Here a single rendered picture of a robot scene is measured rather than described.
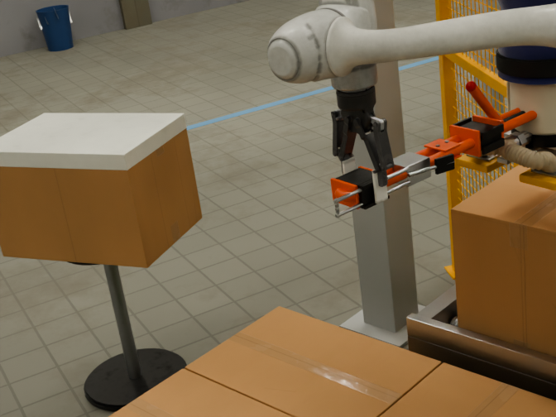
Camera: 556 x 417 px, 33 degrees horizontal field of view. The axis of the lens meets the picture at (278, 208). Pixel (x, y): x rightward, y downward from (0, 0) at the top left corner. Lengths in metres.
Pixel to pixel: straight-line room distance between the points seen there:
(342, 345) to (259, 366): 0.24
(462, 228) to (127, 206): 1.13
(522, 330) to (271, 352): 0.70
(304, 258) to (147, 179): 1.49
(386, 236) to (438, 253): 0.84
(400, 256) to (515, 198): 1.21
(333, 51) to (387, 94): 1.79
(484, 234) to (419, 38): 0.92
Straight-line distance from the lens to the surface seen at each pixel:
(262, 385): 2.52
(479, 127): 2.09
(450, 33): 1.58
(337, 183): 1.85
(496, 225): 2.36
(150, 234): 3.09
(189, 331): 3.93
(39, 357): 4.02
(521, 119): 2.17
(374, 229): 3.52
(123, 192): 3.00
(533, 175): 2.16
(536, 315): 2.41
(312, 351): 2.63
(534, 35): 1.60
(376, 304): 3.68
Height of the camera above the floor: 1.93
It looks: 23 degrees down
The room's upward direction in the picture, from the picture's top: 8 degrees counter-clockwise
